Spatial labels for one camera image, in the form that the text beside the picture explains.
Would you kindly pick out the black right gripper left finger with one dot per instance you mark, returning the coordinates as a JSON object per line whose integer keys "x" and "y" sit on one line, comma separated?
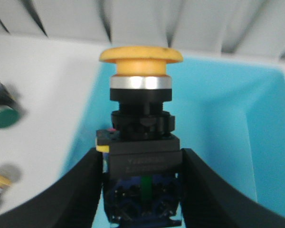
{"x": 71, "y": 202}

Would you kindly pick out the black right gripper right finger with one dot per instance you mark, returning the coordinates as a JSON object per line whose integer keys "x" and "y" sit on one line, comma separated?
{"x": 210, "y": 202}

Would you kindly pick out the blue plastic box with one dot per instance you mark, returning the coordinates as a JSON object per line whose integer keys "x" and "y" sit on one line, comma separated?
{"x": 233, "y": 117}

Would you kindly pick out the left green push button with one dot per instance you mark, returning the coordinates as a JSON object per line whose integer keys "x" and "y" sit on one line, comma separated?
{"x": 9, "y": 107}

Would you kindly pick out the white pleated curtain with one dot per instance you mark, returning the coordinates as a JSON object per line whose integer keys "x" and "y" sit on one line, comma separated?
{"x": 242, "y": 27}

